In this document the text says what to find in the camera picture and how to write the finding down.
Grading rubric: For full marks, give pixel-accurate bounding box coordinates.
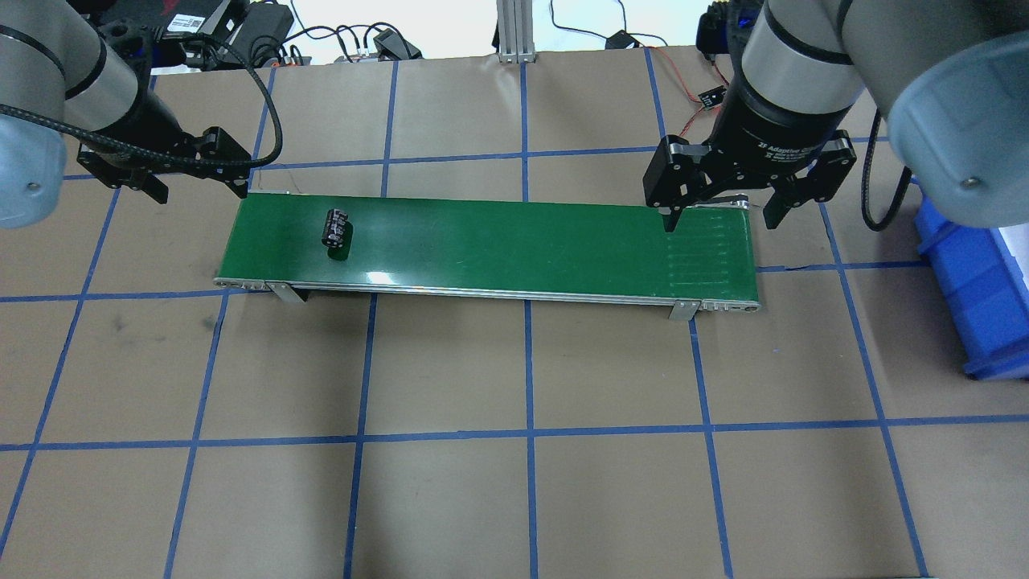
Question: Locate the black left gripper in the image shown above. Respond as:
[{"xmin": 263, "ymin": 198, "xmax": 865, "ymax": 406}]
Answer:
[{"xmin": 75, "ymin": 125, "xmax": 252, "ymax": 205}]

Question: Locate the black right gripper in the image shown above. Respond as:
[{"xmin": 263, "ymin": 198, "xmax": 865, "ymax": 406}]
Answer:
[{"xmin": 642, "ymin": 88, "xmax": 857, "ymax": 233}]

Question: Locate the black cylindrical capacitor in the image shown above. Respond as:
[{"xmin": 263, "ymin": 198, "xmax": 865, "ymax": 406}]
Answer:
[{"xmin": 321, "ymin": 208, "xmax": 350, "ymax": 249}]

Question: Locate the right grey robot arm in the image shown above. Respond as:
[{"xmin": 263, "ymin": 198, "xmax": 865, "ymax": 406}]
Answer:
[{"xmin": 642, "ymin": 1, "xmax": 1028, "ymax": 232}]

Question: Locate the green conveyor belt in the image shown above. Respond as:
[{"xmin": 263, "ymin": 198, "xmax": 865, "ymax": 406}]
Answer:
[{"xmin": 214, "ymin": 191, "xmax": 761, "ymax": 319}]

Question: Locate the black laptop computer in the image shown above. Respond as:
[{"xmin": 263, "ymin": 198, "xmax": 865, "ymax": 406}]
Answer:
[{"xmin": 155, "ymin": 1, "xmax": 251, "ymax": 40}]

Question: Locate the black power brick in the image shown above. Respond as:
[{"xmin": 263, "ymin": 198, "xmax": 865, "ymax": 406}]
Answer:
[{"xmin": 228, "ymin": 2, "xmax": 294, "ymax": 68}]

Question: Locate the black power adapter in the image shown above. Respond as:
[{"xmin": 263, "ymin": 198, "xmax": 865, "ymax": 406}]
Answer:
[{"xmin": 604, "ymin": 30, "xmax": 642, "ymax": 49}]

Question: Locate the blue plastic bin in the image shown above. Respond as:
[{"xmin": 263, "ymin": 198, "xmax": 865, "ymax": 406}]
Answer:
[{"xmin": 914, "ymin": 197, "xmax": 1028, "ymax": 379}]

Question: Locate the red black wire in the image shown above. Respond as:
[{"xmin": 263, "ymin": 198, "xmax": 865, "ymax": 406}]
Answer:
[{"xmin": 643, "ymin": 45, "xmax": 732, "ymax": 142}]

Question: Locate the aluminium frame post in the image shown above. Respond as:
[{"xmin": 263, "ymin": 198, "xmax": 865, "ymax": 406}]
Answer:
[{"xmin": 495, "ymin": 0, "xmax": 537, "ymax": 64}]

